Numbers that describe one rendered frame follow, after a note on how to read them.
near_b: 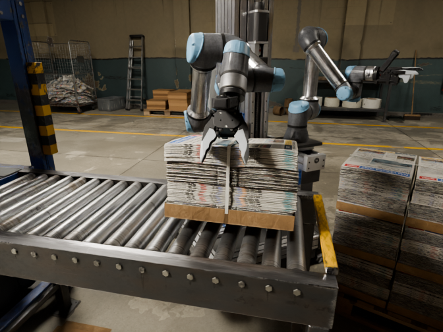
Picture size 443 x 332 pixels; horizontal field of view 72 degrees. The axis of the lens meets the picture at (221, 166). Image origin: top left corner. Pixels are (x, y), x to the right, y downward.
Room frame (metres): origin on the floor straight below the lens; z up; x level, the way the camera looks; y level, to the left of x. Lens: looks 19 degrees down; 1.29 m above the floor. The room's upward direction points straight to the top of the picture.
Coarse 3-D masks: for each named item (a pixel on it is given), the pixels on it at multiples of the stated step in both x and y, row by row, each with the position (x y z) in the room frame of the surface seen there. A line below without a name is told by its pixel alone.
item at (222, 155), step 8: (224, 144) 0.84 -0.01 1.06; (224, 152) 0.81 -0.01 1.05; (232, 152) 0.80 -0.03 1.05; (224, 160) 0.80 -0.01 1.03; (232, 160) 0.80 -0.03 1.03; (224, 168) 0.80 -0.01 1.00; (232, 168) 0.80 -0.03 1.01; (224, 176) 0.80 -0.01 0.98; (232, 176) 0.79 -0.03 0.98; (224, 184) 0.79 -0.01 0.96; (232, 184) 0.79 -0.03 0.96; (224, 192) 0.79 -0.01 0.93; (232, 192) 0.79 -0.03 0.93; (224, 200) 0.79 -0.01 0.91; (232, 200) 0.79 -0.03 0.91; (224, 208) 0.78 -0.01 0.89; (232, 208) 0.78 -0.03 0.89
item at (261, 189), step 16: (256, 144) 0.87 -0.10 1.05; (272, 144) 0.87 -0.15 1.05; (288, 144) 0.88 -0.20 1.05; (240, 160) 0.79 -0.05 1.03; (256, 160) 0.78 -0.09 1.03; (272, 160) 0.77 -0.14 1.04; (288, 160) 0.77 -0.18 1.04; (240, 176) 0.79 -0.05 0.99; (256, 176) 0.78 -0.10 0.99; (272, 176) 0.77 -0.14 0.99; (288, 176) 0.76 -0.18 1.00; (240, 192) 0.78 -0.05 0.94; (256, 192) 0.78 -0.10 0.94; (272, 192) 0.77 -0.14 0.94; (288, 192) 0.76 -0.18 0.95; (240, 208) 0.77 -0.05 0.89; (256, 208) 0.77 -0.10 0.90; (272, 208) 0.76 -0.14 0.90; (288, 208) 0.75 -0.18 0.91
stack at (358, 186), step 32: (352, 160) 1.41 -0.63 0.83; (384, 160) 1.41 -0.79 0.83; (416, 160) 1.42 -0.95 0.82; (352, 192) 1.30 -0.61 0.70; (384, 192) 1.23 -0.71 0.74; (416, 192) 1.17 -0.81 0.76; (352, 224) 1.29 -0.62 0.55; (384, 224) 1.21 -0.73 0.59; (352, 256) 1.29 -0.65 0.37; (384, 256) 1.21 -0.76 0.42; (416, 256) 1.14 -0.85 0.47; (352, 288) 1.27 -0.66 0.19; (384, 288) 1.19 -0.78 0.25; (416, 288) 1.13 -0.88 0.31
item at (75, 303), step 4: (72, 300) 1.38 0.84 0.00; (76, 300) 1.38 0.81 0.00; (80, 300) 1.39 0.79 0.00; (56, 304) 1.36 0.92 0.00; (76, 304) 1.35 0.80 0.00; (52, 308) 1.33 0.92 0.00; (56, 308) 1.32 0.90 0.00; (68, 308) 1.32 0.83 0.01; (72, 308) 1.32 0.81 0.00; (52, 312) 1.30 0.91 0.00; (56, 312) 1.30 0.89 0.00; (60, 312) 1.30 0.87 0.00; (64, 312) 1.30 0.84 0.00; (68, 312) 1.30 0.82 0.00; (72, 312) 1.30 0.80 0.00; (56, 316) 1.27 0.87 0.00; (60, 316) 1.27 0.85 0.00; (64, 316) 1.27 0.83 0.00; (68, 316) 1.27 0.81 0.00
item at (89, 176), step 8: (48, 176) 1.30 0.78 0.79; (64, 176) 1.28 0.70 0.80; (72, 176) 1.27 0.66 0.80; (80, 176) 1.27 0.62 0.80; (88, 176) 1.27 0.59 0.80; (96, 176) 1.27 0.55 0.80; (104, 176) 1.27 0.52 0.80; (112, 176) 1.27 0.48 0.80; (120, 176) 1.27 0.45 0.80; (144, 184) 1.20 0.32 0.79; (160, 184) 1.18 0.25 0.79; (304, 192) 1.09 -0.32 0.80; (312, 192) 1.09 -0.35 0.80; (304, 200) 1.06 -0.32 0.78; (312, 200) 1.06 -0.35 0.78; (304, 208) 1.06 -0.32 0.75; (312, 208) 1.06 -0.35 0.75; (304, 216) 1.06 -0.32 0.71; (312, 216) 1.06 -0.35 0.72; (312, 224) 1.06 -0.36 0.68
